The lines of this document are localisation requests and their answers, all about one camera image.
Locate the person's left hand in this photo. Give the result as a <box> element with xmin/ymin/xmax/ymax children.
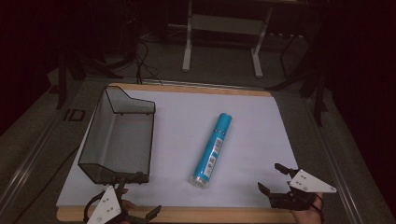
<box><xmin>120</xmin><ymin>188</ymin><xmax>138</xmax><ymax>224</ymax></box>

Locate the aluminium rail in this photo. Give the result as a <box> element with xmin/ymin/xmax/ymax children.
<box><xmin>301</xmin><ymin>94</ymin><xmax>366</xmax><ymax>224</ymax></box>
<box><xmin>0</xmin><ymin>88</ymin><xmax>87</xmax><ymax>213</ymax></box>

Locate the wooden board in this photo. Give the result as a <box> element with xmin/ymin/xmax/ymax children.
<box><xmin>56</xmin><ymin>81</ymin><xmax>297</xmax><ymax>224</ymax></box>

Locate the black cable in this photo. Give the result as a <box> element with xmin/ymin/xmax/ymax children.
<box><xmin>134</xmin><ymin>39</ymin><xmax>163</xmax><ymax>86</ymax></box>

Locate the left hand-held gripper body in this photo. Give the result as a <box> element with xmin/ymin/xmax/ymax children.
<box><xmin>82</xmin><ymin>185</ymin><xmax>148</xmax><ymax>224</ymax></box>

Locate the white metal stand frame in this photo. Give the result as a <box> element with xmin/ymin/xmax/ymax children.
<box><xmin>181</xmin><ymin>0</ymin><xmax>276</xmax><ymax>79</ymax></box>

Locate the black tripod stand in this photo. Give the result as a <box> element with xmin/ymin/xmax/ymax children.
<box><xmin>55</xmin><ymin>50</ymin><xmax>125</xmax><ymax>110</ymax></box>
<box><xmin>265</xmin><ymin>29</ymin><xmax>330</xmax><ymax>128</ymax></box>

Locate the black metal bracket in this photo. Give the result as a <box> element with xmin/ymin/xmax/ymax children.
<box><xmin>63</xmin><ymin>108</ymin><xmax>86</xmax><ymax>122</ymax></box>

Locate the dark transparent plastic bin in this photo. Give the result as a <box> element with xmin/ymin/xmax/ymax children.
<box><xmin>77</xmin><ymin>86</ymin><xmax>157</xmax><ymax>186</ymax></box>

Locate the white paper sheet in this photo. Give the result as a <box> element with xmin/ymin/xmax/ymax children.
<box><xmin>56</xmin><ymin>89</ymin><xmax>300</xmax><ymax>208</ymax></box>

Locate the blue cylindrical tube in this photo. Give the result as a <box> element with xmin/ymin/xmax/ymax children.
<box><xmin>188</xmin><ymin>112</ymin><xmax>233</xmax><ymax>189</ymax></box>

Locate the person's right hand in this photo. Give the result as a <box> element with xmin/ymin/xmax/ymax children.
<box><xmin>290</xmin><ymin>192</ymin><xmax>325</xmax><ymax>224</ymax></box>

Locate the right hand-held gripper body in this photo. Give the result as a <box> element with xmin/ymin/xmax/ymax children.
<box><xmin>268</xmin><ymin>168</ymin><xmax>338</xmax><ymax>212</ymax></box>

